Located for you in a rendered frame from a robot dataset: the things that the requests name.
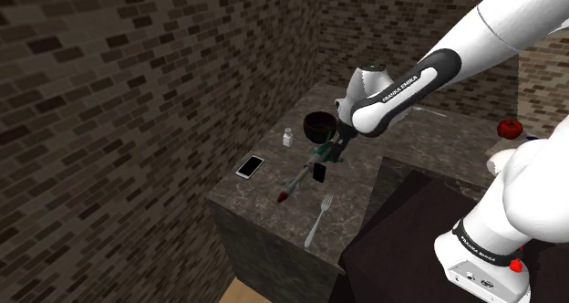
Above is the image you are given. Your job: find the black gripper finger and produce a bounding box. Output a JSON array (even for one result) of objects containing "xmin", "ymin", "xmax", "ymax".
[{"xmin": 312, "ymin": 144, "xmax": 340, "ymax": 183}]

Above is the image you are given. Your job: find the dark brown bowl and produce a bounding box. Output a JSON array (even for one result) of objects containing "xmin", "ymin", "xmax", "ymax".
[{"xmin": 303, "ymin": 110, "xmax": 338, "ymax": 146}]

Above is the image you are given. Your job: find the grey toy rocket, red nose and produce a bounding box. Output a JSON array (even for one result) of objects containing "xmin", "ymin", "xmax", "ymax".
[{"xmin": 275, "ymin": 142, "xmax": 346, "ymax": 204}]

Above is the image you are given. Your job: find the red tomato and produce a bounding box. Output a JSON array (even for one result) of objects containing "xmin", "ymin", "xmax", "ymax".
[{"xmin": 496, "ymin": 118, "xmax": 523, "ymax": 141}]

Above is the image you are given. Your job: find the white-edged smartphone with black screen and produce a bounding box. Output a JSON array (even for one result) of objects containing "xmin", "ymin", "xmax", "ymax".
[{"xmin": 234, "ymin": 154, "xmax": 266, "ymax": 181}]

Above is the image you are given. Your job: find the thin silver utensil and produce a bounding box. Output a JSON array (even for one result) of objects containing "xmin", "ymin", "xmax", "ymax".
[{"xmin": 410, "ymin": 106, "xmax": 449, "ymax": 118}]

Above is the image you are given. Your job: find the silver fork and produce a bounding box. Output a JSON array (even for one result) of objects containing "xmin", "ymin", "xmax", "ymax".
[{"xmin": 304, "ymin": 193, "xmax": 335, "ymax": 249}]

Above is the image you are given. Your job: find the dark robot stand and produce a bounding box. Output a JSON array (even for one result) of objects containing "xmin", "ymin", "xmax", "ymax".
[{"xmin": 339, "ymin": 169, "xmax": 569, "ymax": 303}]

